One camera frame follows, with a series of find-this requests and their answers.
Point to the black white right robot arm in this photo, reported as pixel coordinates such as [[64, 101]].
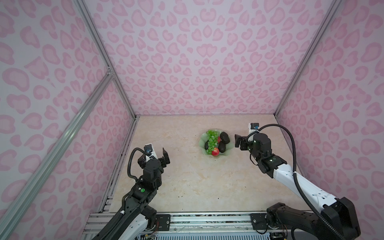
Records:
[[329, 218]]

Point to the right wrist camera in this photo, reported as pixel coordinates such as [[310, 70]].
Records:
[[253, 129]]

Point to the aluminium frame diagonal bar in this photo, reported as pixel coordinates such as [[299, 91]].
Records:
[[21, 204]]

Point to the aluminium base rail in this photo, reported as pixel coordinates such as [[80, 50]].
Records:
[[214, 226]]

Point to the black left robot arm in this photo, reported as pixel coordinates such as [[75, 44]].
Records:
[[135, 215]]

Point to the light green scalloped fruit bowl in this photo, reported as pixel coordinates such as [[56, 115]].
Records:
[[204, 138]]

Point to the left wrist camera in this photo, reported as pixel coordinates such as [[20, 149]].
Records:
[[151, 154]]

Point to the green grape bunch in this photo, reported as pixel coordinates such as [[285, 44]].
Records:
[[212, 136]]

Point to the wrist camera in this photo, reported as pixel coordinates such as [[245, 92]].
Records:
[[253, 129], [151, 154]]

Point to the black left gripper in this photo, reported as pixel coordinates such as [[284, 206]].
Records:
[[161, 160]]

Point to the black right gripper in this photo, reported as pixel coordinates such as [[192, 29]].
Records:
[[237, 141]]

